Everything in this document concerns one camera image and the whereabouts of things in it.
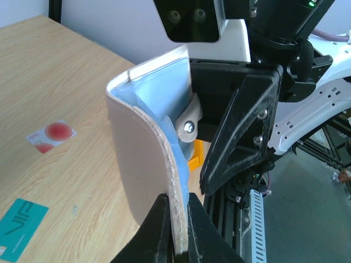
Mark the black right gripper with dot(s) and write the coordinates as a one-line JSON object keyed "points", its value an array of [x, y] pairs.
{"points": [[239, 101]]}

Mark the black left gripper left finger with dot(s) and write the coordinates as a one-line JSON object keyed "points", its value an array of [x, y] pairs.
{"points": [[153, 241]]}

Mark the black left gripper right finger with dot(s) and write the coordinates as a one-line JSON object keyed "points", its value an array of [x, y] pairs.
{"points": [[205, 243]]}

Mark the beige leather card holder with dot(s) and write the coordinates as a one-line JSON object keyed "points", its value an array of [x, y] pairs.
{"points": [[154, 115]]}

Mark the teal green card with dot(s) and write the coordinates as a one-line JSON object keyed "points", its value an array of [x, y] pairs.
{"points": [[18, 226]]}

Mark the white card with red circle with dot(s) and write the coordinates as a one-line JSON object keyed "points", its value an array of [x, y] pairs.
{"points": [[51, 136]]}

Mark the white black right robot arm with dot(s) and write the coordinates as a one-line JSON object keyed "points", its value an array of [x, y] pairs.
{"points": [[278, 35]]}

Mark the small yellow bin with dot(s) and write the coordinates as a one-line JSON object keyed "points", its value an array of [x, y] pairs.
{"points": [[197, 159]]}

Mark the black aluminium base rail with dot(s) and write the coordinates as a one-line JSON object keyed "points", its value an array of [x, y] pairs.
{"points": [[225, 216]]}

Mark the white slotted cable duct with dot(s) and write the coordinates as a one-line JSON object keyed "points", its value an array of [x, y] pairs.
{"points": [[258, 244]]}

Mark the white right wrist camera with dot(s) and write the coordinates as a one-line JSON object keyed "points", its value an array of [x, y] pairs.
{"points": [[213, 30]]}

